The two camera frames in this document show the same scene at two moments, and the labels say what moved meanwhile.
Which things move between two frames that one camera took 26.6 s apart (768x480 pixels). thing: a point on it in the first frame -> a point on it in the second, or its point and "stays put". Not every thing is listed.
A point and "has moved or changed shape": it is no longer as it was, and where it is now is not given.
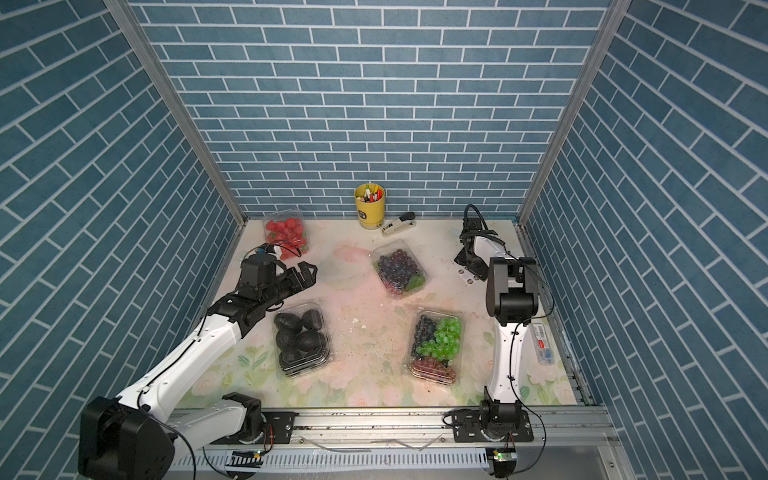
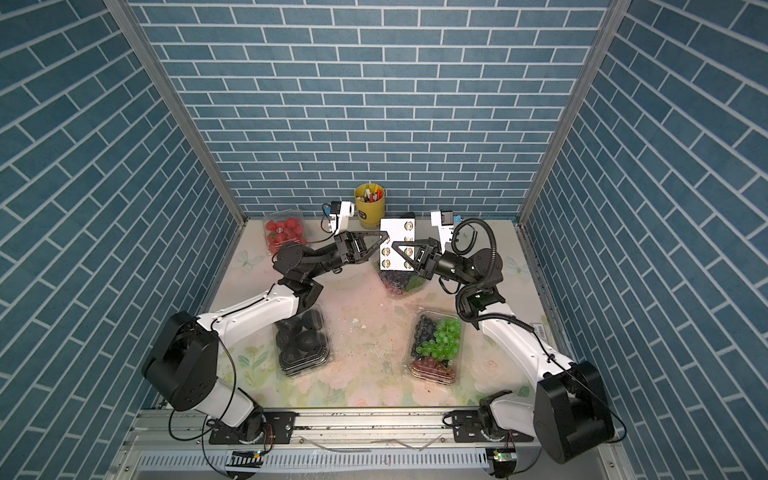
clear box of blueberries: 398,270 stays put
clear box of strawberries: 287,230 stays put
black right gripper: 460,259 -> 427,266
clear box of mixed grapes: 435,348 stays put
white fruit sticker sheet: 469,277 has moved or changed shape
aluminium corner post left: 138,33 stays put
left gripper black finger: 311,279 -> 366,256
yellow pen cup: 370,204 stays put
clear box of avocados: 302,340 stays put
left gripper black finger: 304,277 -> 384,235
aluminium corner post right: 614,13 stays put
